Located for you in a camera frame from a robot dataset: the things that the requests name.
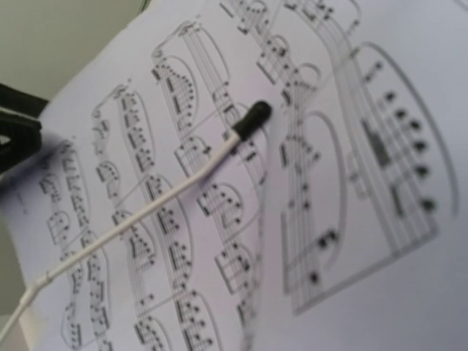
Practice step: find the white sheet music page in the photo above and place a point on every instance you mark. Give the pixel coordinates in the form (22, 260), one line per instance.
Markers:
(341, 224)

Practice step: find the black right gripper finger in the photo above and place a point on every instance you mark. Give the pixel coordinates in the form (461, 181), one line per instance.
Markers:
(20, 126)

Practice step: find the white perforated music stand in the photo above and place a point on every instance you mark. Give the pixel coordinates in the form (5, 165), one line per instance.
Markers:
(258, 114)

